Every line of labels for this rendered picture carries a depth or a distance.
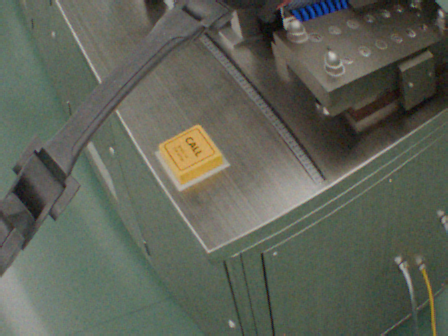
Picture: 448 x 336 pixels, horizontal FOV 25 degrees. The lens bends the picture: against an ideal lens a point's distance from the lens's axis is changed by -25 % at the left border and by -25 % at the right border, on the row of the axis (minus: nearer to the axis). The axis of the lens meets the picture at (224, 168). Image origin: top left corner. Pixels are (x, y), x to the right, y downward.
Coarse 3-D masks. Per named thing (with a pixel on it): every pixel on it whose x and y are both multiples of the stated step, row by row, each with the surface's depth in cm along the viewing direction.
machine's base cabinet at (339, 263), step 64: (64, 64) 271; (128, 192) 248; (384, 192) 197; (192, 256) 213; (256, 256) 188; (320, 256) 199; (384, 256) 215; (256, 320) 204; (320, 320) 220; (384, 320) 242
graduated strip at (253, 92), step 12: (168, 0) 216; (204, 36) 208; (216, 48) 205; (228, 60) 203; (228, 72) 201; (240, 72) 201; (240, 84) 199; (252, 84) 199; (252, 96) 197; (264, 96) 197; (264, 108) 195; (276, 120) 194; (288, 132) 192; (288, 144) 191; (300, 144) 190; (300, 156) 189; (312, 168) 187; (312, 180) 186; (324, 180) 186
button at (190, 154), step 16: (192, 128) 192; (160, 144) 191; (176, 144) 190; (192, 144) 190; (208, 144) 189; (176, 160) 188; (192, 160) 188; (208, 160) 188; (176, 176) 188; (192, 176) 188
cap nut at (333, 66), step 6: (330, 54) 178; (336, 54) 179; (330, 60) 179; (336, 60) 179; (324, 66) 182; (330, 66) 180; (336, 66) 180; (342, 66) 181; (330, 72) 181; (336, 72) 180; (342, 72) 181
